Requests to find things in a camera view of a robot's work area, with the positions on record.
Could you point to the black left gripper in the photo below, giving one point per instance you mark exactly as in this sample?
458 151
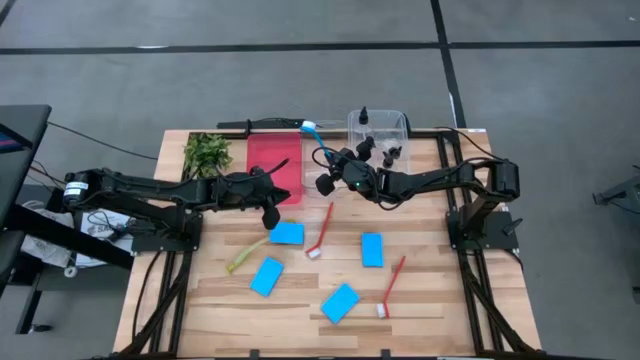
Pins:
245 192

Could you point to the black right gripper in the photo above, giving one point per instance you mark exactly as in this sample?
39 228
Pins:
360 177

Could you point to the blue sponge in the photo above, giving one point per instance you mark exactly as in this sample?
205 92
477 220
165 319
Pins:
340 303
266 277
372 250
287 233

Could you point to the blue dish brush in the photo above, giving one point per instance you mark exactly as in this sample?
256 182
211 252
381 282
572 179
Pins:
308 125

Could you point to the red dish brush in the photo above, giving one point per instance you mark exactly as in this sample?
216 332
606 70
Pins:
313 252
381 311

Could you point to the yellow-green dish brush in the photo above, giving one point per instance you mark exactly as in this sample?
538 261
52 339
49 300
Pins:
240 261

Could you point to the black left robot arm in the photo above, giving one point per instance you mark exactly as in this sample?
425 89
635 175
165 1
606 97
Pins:
150 192

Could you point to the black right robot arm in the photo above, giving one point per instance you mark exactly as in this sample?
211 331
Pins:
435 177

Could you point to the red plastic bin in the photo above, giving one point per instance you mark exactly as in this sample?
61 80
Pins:
272 160

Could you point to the large clear plastic bin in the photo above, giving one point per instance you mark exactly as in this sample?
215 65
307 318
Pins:
400 125

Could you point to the green potted plant white pot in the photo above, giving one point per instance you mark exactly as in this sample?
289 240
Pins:
207 155

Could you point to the white printed bag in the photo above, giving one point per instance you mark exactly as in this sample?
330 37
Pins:
92 250

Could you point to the white tape roll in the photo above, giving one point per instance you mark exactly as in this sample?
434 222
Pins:
65 272

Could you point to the gray crumpled bag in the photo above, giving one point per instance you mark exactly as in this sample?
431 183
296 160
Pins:
45 247

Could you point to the black side desk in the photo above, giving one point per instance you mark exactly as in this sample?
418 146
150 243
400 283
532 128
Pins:
20 175

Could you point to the monitor screen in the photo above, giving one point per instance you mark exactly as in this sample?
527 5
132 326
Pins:
7 140

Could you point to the black floor stand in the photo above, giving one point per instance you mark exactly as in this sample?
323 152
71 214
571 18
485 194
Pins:
620 192

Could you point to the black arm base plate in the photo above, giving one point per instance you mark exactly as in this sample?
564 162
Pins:
165 245
492 240

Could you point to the black aluminium table frame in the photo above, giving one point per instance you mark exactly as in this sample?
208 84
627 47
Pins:
179 300

